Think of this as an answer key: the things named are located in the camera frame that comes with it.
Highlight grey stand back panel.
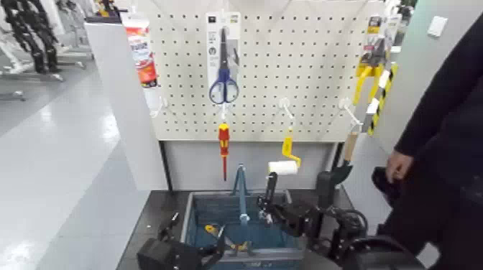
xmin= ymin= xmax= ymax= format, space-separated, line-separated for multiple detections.
xmin=162 ymin=141 xmax=339 ymax=192

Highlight black background robot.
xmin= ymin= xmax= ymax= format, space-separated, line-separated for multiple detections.
xmin=0 ymin=0 xmax=64 ymax=75

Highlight black yellow background machine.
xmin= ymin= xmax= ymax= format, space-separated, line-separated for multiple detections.
xmin=92 ymin=0 xmax=121 ymax=18

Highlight yellow pliers in packaging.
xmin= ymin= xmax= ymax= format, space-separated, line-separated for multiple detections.
xmin=351 ymin=15 xmax=390 ymax=106

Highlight white partition panel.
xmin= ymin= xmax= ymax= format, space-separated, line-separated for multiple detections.
xmin=83 ymin=22 xmax=169 ymax=192

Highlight black adjustable wrench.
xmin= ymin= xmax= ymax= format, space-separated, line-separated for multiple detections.
xmin=262 ymin=172 xmax=279 ymax=225

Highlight blue scissors in packaging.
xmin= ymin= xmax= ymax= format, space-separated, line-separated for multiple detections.
xmin=205 ymin=11 xmax=242 ymax=106

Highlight red yellow screwdriver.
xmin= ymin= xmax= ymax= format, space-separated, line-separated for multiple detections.
xmin=218 ymin=122 xmax=231 ymax=182

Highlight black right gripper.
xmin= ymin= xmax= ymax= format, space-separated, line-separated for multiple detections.
xmin=257 ymin=195 xmax=323 ymax=239

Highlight wooden handled green trowel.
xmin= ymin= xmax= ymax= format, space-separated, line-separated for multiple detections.
xmin=331 ymin=129 xmax=360 ymax=186

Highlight white hanging package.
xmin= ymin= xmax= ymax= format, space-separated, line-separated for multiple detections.
xmin=384 ymin=14 xmax=403 ymax=55

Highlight yellow black striped bar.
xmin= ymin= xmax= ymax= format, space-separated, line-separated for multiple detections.
xmin=367 ymin=63 xmax=400 ymax=136

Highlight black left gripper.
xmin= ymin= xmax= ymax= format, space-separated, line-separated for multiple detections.
xmin=136 ymin=211 xmax=227 ymax=270

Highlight yellow handled paint roller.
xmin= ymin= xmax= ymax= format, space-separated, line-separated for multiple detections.
xmin=267 ymin=129 xmax=302 ymax=177

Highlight white pegboard panel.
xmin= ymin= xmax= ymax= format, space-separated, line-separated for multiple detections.
xmin=144 ymin=0 xmax=386 ymax=144

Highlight yellow handled folding saw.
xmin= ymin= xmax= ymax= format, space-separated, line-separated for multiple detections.
xmin=204 ymin=224 xmax=251 ymax=253

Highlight red white sealant tube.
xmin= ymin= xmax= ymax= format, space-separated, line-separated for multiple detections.
xmin=120 ymin=13 xmax=158 ymax=89

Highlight person in dark clothing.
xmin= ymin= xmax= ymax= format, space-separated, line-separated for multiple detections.
xmin=373 ymin=14 xmax=483 ymax=270

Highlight white wall switch plate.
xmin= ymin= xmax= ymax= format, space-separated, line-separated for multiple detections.
xmin=427 ymin=15 xmax=449 ymax=38

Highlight black stand leg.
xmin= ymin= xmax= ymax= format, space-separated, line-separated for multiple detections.
xmin=158 ymin=141 xmax=175 ymax=194
xmin=324 ymin=142 xmax=345 ymax=192

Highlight black object in person's hand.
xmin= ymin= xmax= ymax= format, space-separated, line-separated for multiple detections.
xmin=371 ymin=166 xmax=402 ymax=208

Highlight person's bare hand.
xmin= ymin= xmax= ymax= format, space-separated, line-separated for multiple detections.
xmin=385 ymin=149 xmax=415 ymax=185

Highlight blue plastic basket crate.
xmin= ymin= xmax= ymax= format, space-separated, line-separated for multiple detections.
xmin=179 ymin=164 xmax=306 ymax=270

